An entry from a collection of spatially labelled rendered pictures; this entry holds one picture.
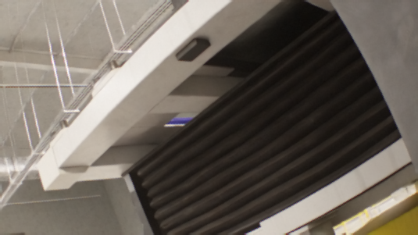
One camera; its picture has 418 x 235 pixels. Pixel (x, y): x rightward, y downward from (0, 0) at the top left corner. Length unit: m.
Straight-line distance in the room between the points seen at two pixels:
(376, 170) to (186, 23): 0.46
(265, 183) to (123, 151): 0.50
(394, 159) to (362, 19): 0.67
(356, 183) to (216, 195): 0.50
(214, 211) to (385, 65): 1.13
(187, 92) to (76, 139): 0.31
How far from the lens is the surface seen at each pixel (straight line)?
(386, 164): 0.85
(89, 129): 1.14
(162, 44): 0.94
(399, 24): 0.18
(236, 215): 1.23
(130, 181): 1.51
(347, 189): 0.89
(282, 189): 1.13
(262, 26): 1.24
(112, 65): 1.08
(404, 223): 1.17
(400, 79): 0.18
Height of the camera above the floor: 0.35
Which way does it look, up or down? 18 degrees up
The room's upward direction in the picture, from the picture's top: 23 degrees counter-clockwise
